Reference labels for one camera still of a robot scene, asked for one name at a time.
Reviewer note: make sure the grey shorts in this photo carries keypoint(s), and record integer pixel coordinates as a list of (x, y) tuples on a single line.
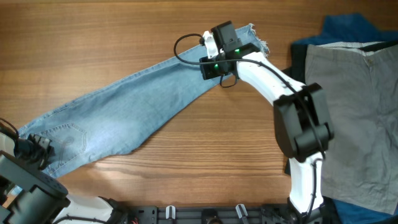
[(361, 92)]

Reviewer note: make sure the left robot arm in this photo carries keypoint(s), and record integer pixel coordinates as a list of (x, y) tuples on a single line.
[(43, 199)]

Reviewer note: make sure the left white rail clip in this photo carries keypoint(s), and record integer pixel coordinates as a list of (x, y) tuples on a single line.
[(170, 212)]

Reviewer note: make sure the light blue denim jeans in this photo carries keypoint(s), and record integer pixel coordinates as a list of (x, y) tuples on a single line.
[(118, 118)]

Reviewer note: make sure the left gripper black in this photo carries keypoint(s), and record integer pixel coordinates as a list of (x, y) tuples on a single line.
[(44, 145)]

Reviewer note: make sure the black garment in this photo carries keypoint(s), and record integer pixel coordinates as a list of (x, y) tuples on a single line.
[(298, 57)]

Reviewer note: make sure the dark blue garment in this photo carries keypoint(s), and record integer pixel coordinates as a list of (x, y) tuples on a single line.
[(348, 28)]

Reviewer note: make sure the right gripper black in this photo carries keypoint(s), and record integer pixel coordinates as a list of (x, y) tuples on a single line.
[(209, 71)]

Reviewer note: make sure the white rail clip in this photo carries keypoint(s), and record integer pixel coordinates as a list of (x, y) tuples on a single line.
[(242, 213), (170, 212)]

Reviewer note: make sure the right white rail clip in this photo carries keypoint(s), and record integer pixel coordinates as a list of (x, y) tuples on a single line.
[(242, 213)]

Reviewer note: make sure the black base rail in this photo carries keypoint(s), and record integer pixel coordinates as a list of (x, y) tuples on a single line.
[(206, 215)]

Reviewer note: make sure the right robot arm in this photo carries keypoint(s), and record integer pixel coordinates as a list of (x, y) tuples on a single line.
[(302, 122)]

